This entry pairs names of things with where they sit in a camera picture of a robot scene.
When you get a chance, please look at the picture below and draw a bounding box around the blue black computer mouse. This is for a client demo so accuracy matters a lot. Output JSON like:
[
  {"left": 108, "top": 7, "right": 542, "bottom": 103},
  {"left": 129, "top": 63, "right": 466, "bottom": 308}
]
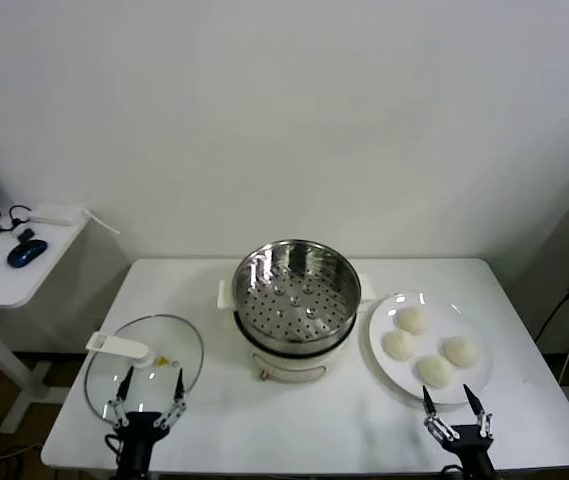
[{"left": 6, "top": 239, "right": 48, "bottom": 268}]

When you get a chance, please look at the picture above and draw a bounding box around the black looped desk cable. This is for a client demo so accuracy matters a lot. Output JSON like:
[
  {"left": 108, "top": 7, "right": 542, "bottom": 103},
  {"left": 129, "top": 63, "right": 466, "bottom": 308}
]
[{"left": 0, "top": 204, "right": 33, "bottom": 236}]

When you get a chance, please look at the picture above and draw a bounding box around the glass lid with white handle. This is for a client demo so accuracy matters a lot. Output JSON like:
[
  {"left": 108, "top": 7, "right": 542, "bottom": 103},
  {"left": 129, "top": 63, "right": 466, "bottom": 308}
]
[{"left": 83, "top": 313, "right": 205, "bottom": 426}]

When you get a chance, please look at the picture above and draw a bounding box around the white steamed baozi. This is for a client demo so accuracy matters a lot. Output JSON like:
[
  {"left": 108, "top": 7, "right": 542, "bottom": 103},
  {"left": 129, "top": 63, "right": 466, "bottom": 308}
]
[
  {"left": 382, "top": 329, "right": 419, "bottom": 362},
  {"left": 396, "top": 306, "right": 430, "bottom": 335},
  {"left": 442, "top": 336, "right": 480, "bottom": 369},
  {"left": 416, "top": 354, "right": 458, "bottom": 389}
]

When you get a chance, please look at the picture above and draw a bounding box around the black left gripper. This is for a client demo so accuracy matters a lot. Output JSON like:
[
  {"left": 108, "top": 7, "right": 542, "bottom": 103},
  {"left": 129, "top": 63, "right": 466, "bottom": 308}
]
[{"left": 103, "top": 366, "right": 188, "bottom": 480}]

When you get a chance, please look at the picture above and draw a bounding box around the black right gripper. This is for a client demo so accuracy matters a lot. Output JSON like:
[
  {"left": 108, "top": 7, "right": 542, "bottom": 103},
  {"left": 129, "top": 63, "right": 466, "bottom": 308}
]
[{"left": 422, "top": 383, "right": 495, "bottom": 480}]

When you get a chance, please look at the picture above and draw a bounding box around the white rectangular device box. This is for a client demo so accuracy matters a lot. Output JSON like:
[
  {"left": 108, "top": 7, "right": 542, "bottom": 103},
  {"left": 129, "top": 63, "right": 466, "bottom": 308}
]
[{"left": 29, "top": 203, "right": 79, "bottom": 226}]

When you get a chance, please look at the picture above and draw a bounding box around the white electric cooking pot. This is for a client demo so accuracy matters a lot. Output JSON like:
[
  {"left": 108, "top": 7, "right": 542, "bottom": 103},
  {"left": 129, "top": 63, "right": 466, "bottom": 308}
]
[{"left": 217, "top": 279, "right": 374, "bottom": 384}]

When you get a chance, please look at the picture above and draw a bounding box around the white round plate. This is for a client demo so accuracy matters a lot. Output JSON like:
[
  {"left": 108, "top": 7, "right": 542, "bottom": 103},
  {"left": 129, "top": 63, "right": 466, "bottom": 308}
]
[{"left": 367, "top": 292, "right": 494, "bottom": 405}]

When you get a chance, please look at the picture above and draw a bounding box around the white floor cable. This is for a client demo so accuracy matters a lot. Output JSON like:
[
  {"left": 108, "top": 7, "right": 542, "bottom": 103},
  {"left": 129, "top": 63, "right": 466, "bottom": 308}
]
[{"left": 0, "top": 442, "right": 40, "bottom": 474}]

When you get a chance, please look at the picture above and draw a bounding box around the stainless steel steamer basket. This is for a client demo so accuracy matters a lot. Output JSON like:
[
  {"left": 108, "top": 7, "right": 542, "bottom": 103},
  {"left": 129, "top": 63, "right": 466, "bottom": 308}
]
[{"left": 232, "top": 239, "right": 363, "bottom": 354}]

